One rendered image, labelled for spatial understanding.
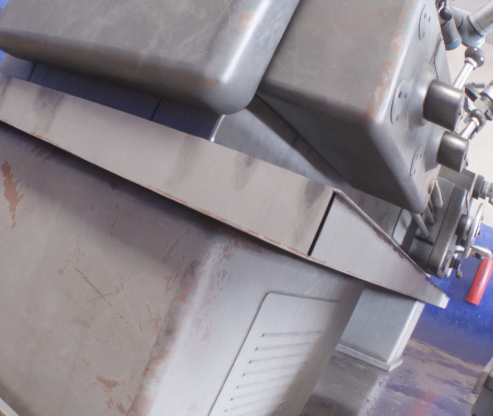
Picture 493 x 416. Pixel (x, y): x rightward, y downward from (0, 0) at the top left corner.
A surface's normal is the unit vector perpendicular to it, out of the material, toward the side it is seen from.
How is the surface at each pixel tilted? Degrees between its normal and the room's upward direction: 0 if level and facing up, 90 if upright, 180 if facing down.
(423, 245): 90
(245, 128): 90
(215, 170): 90
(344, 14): 90
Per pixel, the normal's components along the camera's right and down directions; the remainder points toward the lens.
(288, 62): -0.37, -0.18
